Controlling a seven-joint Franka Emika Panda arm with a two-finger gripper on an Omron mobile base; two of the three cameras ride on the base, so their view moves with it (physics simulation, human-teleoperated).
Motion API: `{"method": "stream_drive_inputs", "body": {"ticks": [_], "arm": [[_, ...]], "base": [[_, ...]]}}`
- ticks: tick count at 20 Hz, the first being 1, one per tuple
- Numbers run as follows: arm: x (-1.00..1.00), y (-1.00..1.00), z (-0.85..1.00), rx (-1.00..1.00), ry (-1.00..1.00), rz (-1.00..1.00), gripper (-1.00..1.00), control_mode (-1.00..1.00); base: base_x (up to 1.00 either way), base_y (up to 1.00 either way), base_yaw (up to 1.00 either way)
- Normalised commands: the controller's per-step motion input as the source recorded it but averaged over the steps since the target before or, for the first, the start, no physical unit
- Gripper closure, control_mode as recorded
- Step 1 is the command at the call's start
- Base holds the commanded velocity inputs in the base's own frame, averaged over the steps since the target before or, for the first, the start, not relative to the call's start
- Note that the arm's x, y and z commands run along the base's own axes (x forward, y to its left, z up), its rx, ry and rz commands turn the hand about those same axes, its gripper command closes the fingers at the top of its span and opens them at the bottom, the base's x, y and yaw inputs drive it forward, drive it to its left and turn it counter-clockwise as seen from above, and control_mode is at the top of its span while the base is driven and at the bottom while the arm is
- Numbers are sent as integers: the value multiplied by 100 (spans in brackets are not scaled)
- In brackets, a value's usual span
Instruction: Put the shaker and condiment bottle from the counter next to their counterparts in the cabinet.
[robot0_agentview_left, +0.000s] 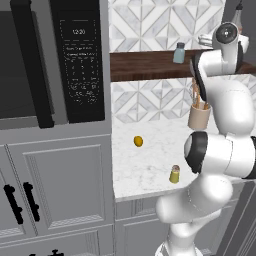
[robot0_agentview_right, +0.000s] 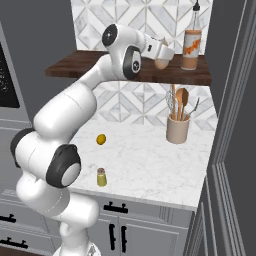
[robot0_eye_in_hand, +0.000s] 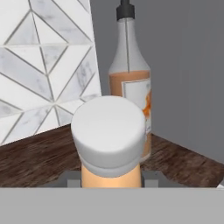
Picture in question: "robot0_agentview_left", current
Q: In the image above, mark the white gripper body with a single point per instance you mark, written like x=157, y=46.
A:
x=206, y=39

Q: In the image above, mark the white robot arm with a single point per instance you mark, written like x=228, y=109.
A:
x=230, y=110

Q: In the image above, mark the blue-grey shaker with grey cap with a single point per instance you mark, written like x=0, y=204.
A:
x=179, y=53

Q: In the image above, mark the clear condiment bottle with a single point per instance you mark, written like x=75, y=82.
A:
x=237, y=16

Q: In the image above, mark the yellow shaker with brown cap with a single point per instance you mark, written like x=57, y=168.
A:
x=174, y=174

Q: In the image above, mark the grey base cabinet drawer front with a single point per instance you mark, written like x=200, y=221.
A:
x=136, y=206

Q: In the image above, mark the grey base cabinet door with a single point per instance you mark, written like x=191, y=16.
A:
x=143, y=238

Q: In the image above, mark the wooden kitchen utensils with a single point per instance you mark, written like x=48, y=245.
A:
x=197, y=95

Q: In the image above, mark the beige utensil pot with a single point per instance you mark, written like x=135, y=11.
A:
x=198, y=116

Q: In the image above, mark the yellow lemon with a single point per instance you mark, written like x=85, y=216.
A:
x=138, y=141

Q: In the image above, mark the black microwave oven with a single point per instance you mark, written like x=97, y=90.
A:
x=50, y=60

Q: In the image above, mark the grey cupboard door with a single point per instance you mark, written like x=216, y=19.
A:
x=66, y=186
x=8, y=206

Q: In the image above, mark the black cupboard knob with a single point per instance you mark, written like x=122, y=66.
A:
x=55, y=253

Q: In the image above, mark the dark wooden wall shelf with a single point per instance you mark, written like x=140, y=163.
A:
x=150, y=65

